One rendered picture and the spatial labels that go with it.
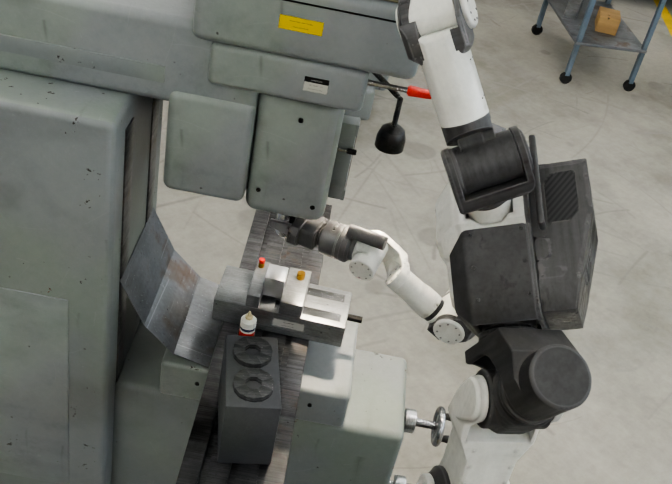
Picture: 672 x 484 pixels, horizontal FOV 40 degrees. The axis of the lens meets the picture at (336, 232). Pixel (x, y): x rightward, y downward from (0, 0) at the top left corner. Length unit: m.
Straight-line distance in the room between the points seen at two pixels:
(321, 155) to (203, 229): 2.26
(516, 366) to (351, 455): 1.05
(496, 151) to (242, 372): 0.76
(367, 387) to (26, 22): 1.33
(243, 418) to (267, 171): 0.55
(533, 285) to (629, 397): 2.36
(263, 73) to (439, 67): 0.47
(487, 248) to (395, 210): 2.89
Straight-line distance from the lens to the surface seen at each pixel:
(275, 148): 2.05
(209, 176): 2.09
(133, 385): 2.54
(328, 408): 2.44
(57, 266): 2.22
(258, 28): 1.89
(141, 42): 1.98
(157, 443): 2.67
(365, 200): 4.64
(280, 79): 1.94
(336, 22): 1.86
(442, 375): 3.78
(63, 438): 2.64
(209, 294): 2.60
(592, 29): 6.59
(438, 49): 1.60
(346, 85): 1.93
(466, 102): 1.62
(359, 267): 2.17
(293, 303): 2.35
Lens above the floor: 2.57
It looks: 36 degrees down
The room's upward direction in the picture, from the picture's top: 12 degrees clockwise
